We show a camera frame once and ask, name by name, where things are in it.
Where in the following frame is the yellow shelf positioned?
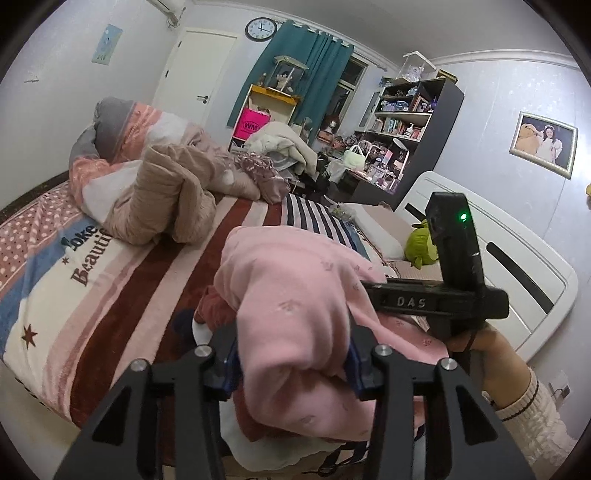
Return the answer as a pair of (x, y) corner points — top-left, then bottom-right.
(228, 84), (301, 145)

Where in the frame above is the round wall clock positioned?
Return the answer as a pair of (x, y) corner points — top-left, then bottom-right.
(245, 17), (278, 42)

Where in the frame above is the framed photo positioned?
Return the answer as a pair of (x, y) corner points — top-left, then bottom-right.
(509, 111), (579, 180)

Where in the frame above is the clear acrylic box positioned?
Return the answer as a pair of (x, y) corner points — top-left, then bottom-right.
(397, 52), (437, 84)

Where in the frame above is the grey flat pillow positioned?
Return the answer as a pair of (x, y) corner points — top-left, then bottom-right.
(344, 203), (408, 262)

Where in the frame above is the teal curtain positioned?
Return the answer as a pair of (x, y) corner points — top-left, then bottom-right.
(226, 21), (356, 145)

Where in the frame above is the wall socket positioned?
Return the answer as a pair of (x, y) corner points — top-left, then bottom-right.
(549, 371), (571, 398)

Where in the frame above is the glass display case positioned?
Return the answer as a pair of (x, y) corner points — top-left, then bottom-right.
(264, 55), (309, 96)

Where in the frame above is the pink shopping bag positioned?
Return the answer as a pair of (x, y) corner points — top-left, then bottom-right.
(233, 108), (271, 142)

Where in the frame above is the person's right hand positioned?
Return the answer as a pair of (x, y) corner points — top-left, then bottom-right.
(445, 323), (537, 408)

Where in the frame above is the white framed mirror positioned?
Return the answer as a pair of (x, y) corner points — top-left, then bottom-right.
(360, 90), (382, 130)

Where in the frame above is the dark bookshelf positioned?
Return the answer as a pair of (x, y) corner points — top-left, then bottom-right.
(351, 76), (465, 209)

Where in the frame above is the small wall poster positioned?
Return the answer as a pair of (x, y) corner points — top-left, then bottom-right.
(92, 24), (123, 64)

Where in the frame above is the white bed headboard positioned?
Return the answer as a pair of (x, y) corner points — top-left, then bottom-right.
(394, 172), (579, 363)

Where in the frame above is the pale green handbag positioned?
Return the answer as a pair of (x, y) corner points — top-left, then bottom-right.
(344, 144), (368, 169)

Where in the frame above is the patterned pink grey quilt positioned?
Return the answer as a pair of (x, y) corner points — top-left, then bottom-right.
(68, 97), (259, 217)

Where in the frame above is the pink satin cloth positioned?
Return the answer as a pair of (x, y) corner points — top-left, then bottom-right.
(233, 152), (290, 204)

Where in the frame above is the pink dotted garment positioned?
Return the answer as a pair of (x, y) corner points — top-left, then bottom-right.
(215, 226), (451, 444)

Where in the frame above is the cream coat pile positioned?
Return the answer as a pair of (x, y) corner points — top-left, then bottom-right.
(242, 122), (319, 175)

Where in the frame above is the green plush toy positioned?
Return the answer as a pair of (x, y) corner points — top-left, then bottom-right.
(405, 220), (442, 269)

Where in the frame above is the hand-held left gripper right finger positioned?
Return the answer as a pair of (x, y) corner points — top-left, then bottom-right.
(344, 314), (532, 480)

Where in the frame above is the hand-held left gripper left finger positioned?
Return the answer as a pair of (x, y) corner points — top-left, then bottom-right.
(53, 323), (241, 480)

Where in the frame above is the red cloth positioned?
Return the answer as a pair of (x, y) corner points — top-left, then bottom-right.
(194, 286), (296, 441)

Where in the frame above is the striped plush blanket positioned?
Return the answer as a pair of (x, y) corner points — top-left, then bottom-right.
(0, 194), (385, 428)

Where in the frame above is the red dotted bed sheet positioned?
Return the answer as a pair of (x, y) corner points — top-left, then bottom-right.
(0, 187), (99, 288)

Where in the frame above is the white door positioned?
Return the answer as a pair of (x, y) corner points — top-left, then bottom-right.
(152, 28), (238, 128)

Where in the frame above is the beige ribbed pillow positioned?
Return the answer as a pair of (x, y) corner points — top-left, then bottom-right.
(385, 258), (445, 283)

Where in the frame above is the window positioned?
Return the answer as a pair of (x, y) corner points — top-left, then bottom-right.
(323, 58), (368, 134)

